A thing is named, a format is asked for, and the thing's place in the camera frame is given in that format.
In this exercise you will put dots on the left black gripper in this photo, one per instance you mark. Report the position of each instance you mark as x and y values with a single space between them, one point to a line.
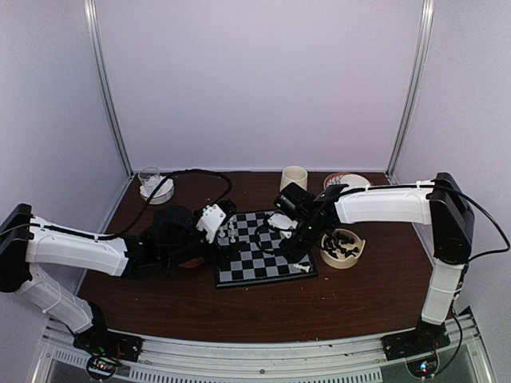
213 257

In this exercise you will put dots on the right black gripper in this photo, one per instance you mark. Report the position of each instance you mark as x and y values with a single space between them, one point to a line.
296 254

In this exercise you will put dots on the white queen piece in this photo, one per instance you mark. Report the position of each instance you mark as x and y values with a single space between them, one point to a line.
300 267

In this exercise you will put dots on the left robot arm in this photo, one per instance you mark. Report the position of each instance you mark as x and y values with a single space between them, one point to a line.
176 236

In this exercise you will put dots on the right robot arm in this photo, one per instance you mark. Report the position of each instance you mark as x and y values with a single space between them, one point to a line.
304 218

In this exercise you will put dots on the black white chess board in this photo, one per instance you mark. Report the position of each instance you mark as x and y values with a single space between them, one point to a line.
257 257

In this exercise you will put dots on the black chess pieces pile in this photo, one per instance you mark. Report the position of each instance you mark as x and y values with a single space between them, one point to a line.
340 245

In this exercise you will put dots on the pink bowl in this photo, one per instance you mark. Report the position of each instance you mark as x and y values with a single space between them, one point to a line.
192 263

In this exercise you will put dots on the cream bowl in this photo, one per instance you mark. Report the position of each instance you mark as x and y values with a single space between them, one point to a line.
342 264

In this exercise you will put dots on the cream ribbed mug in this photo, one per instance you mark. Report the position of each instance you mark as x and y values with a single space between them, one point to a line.
294 174

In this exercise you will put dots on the patterned saucer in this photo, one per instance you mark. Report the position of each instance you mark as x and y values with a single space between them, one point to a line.
351 179

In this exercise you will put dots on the clear glass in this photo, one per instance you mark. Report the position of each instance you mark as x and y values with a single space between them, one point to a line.
149 175

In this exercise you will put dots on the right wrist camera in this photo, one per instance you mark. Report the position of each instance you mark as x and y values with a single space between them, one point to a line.
281 222

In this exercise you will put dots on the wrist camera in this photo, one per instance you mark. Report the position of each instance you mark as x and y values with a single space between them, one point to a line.
213 217
281 222

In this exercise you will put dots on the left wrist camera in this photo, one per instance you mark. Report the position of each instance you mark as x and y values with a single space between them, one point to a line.
213 217

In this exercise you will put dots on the right aluminium frame post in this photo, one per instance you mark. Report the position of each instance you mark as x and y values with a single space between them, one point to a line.
420 56

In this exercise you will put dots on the aluminium frame post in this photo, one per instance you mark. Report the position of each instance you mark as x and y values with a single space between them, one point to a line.
420 56
93 28

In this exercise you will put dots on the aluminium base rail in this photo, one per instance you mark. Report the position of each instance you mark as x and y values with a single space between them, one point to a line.
359 359

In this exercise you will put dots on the left aluminium frame post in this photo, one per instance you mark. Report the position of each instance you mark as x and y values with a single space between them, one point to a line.
93 28

